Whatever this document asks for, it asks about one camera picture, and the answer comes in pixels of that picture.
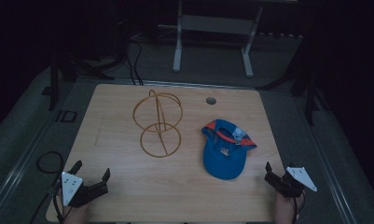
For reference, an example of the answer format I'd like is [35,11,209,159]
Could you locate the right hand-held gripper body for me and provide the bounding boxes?
[264,166,318,199]

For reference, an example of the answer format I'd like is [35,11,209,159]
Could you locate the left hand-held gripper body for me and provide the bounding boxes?
[61,170,110,209]

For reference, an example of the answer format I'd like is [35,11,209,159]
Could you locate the blue cap with orange lining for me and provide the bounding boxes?
[201,119,257,181]

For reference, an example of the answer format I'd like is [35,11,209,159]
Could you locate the golden wire hat stand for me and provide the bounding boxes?
[132,89,185,159]

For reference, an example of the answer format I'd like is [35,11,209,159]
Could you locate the person's right hand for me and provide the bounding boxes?
[274,191,301,224]

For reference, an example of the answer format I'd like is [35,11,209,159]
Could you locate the person's left hand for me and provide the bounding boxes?
[62,202,91,224]

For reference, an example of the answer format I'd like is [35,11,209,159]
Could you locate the black tripod stand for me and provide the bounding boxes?
[255,35,332,127]
[40,54,116,112]

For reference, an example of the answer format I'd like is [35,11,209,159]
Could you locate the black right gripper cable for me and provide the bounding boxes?
[293,189,307,221]

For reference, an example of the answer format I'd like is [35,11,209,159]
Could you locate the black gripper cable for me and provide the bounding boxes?
[28,150,66,224]
[293,189,307,221]

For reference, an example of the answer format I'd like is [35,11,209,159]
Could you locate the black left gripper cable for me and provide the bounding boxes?
[28,150,66,224]

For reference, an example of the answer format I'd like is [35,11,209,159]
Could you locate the black floor cables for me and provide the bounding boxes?
[124,38,145,86]

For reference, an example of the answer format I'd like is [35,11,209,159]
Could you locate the white metal desk frame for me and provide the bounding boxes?
[157,0,304,79]

